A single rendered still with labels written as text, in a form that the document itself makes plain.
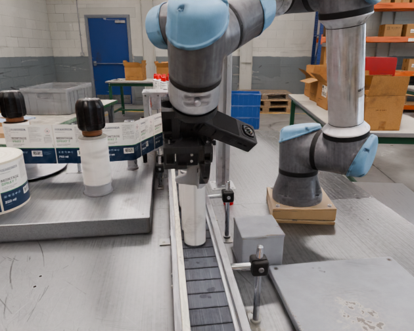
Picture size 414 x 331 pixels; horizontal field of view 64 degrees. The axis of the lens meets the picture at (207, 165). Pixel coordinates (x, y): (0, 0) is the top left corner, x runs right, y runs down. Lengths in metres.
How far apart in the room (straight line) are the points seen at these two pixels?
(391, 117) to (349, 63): 1.84
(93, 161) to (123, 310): 0.49
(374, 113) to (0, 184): 2.26
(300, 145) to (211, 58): 0.58
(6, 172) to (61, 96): 2.05
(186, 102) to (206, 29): 0.11
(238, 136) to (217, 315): 0.31
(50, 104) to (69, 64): 6.55
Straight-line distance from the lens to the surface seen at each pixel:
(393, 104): 2.67
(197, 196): 0.73
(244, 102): 5.93
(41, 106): 3.15
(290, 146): 0.99
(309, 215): 1.02
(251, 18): 0.50
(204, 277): 0.70
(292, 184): 1.01
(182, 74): 0.45
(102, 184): 1.09
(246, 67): 8.64
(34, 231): 1.01
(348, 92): 0.88
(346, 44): 0.85
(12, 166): 1.08
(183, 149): 0.53
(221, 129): 0.53
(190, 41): 0.42
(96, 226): 0.96
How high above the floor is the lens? 1.31
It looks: 19 degrees down
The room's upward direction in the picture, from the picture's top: straight up
